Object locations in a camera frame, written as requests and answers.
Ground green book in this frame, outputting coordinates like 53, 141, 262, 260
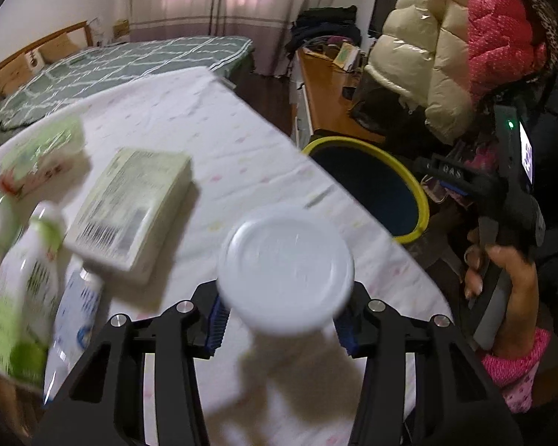
332, 42, 361, 68

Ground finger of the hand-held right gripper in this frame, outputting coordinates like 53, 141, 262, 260
414, 153, 482, 205

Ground cream puffer jacket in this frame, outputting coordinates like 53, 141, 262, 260
363, 0, 475, 145

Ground dark television screen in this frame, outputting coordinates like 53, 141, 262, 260
367, 0, 421, 38

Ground pile of dark clothes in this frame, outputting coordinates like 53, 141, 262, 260
283, 6, 363, 56

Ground brown pillow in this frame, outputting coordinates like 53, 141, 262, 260
0, 58, 33, 98

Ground bed with green checked cover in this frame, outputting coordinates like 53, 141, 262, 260
0, 21, 256, 154

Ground green white tissue pack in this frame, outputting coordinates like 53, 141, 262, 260
64, 148, 193, 285

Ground blue white tube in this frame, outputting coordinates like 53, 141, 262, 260
42, 267, 105, 405

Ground person's right forearm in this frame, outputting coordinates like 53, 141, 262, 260
481, 327, 552, 414

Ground green label plastic bottle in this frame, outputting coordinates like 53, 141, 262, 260
0, 202, 68, 393

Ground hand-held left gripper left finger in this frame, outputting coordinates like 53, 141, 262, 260
32, 281, 228, 446

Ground wooden desk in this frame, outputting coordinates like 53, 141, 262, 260
291, 46, 387, 145

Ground white lidded round container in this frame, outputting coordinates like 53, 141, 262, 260
218, 204, 355, 335

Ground yellow rimmed trash bin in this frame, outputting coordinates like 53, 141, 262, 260
302, 136, 431, 245

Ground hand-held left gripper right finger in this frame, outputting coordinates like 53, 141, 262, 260
332, 283, 524, 446

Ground pink dotted jacket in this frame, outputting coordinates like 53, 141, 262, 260
465, 0, 558, 103

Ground person's right hand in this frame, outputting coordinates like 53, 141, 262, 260
462, 230, 540, 349

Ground green red snack packet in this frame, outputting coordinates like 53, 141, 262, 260
0, 116, 91, 198

